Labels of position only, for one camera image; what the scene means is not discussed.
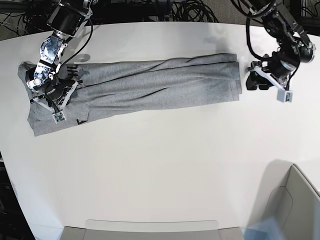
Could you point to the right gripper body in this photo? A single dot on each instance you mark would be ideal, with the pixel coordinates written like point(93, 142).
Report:
point(58, 92)

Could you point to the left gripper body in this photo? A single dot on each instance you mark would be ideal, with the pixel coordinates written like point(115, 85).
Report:
point(283, 64)

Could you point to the grey T-shirt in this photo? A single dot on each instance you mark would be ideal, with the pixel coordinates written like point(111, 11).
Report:
point(110, 89)

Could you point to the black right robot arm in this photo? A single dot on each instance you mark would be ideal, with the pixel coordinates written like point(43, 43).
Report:
point(68, 17)

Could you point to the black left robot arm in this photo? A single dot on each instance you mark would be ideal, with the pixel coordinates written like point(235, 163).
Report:
point(295, 47)

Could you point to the beige bin right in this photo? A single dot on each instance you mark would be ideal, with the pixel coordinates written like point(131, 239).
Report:
point(295, 207)

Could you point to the beige bin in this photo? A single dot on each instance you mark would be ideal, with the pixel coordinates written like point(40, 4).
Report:
point(295, 207)
point(126, 230)

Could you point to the beige bin bottom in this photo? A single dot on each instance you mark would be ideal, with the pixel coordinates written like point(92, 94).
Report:
point(126, 230)

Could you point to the blue cloth in bin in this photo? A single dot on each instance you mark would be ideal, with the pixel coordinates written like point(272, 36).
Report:
point(267, 229)

